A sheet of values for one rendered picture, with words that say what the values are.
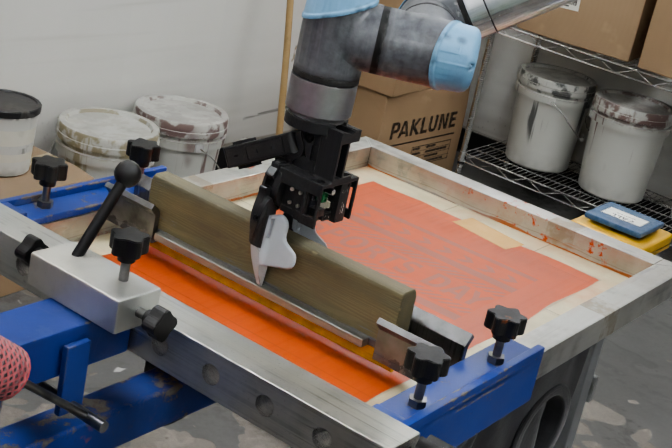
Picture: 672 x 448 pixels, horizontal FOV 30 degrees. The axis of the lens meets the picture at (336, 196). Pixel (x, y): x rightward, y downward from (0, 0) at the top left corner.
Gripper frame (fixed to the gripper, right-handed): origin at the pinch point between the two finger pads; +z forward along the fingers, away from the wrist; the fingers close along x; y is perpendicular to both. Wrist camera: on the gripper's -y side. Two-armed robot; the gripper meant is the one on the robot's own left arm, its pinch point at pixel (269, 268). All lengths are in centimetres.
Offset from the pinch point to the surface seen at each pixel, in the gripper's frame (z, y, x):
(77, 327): -2.9, 3.4, -33.7
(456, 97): 65, -156, 327
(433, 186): 4, -12, 57
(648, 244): 5, 19, 75
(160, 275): 5.4, -12.5, -4.4
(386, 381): 5.1, 19.5, -1.4
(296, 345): 5.2, 8.5, -3.7
